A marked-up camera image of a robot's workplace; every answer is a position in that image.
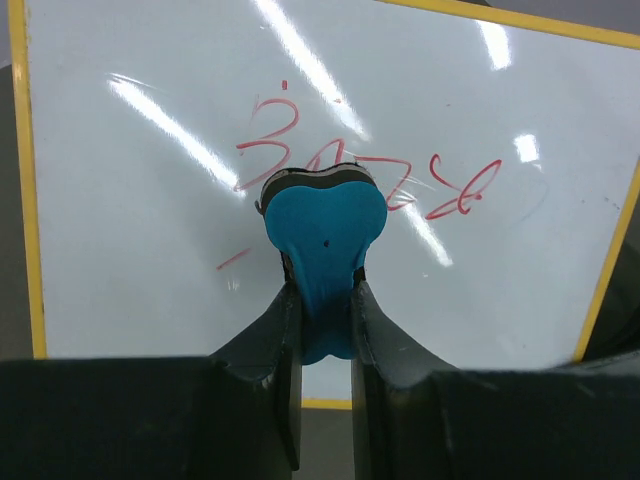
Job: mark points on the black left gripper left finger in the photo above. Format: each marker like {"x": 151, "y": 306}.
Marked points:
{"x": 235, "y": 414}

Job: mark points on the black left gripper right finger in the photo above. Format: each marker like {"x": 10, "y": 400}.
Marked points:
{"x": 417, "y": 417}

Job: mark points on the blue bone-shaped eraser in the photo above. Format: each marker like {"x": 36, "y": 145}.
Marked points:
{"x": 323, "y": 223}

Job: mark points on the whiteboard with orange frame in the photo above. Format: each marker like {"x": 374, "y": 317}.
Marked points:
{"x": 506, "y": 147}

